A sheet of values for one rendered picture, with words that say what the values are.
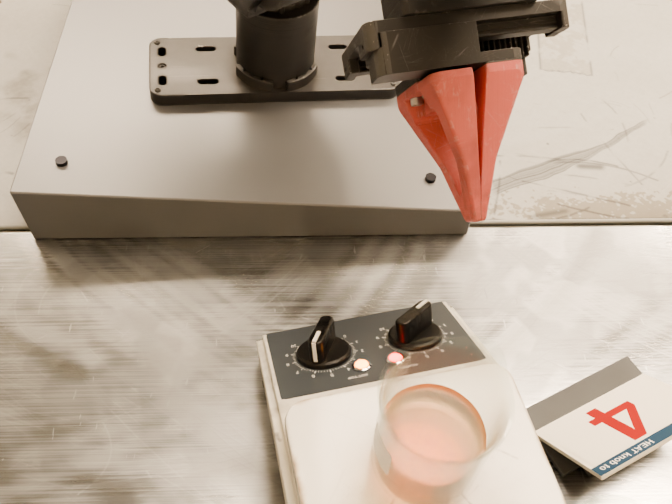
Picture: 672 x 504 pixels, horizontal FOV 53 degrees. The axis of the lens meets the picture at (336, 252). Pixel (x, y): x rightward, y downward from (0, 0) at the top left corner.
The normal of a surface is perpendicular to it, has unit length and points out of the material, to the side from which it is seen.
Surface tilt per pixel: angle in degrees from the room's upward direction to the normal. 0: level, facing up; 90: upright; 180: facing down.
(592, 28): 0
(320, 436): 0
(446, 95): 61
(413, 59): 39
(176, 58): 4
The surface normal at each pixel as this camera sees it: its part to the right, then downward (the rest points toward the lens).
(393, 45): 0.16, 0.03
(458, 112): 0.21, 0.39
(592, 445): -0.27, -0.92
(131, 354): 0.03, -0.60
